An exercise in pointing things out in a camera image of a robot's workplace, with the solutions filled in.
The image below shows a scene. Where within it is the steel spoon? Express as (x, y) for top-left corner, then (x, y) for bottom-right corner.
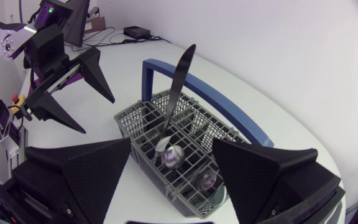
(196, 169), (218, 192)
(163, 144), (186, 170)

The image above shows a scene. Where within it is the black power brick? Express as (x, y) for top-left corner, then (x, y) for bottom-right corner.
(122, 26), (152, 40)

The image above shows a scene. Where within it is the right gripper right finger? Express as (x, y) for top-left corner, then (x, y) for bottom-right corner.
(212, 138), (341, 224)

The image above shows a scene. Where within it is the brown cardboard box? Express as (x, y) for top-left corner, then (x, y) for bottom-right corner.
(84, 17), (107, 34)

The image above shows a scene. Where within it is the black cable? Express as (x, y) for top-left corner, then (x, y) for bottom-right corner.
(147, 34), (172, 44)
(65, 27), (129, 48)

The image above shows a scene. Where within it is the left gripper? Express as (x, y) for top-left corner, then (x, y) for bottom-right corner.
(23, 46), (116, 134)

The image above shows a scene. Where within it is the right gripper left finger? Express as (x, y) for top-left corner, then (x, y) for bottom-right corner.
(12, 138), (132, 224)

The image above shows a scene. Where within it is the grey cutlery basket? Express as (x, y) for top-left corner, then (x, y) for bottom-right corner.
(114, 58), (275, 220)

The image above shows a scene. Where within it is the dark screen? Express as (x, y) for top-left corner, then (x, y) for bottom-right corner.
(61, 0), (91, 48)

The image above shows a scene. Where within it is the red emergency stop button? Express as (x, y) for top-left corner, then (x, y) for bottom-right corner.
(9, 94), (27, 116)

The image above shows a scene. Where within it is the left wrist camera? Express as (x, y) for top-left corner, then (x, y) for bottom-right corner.
(31, 24), (67, 58)

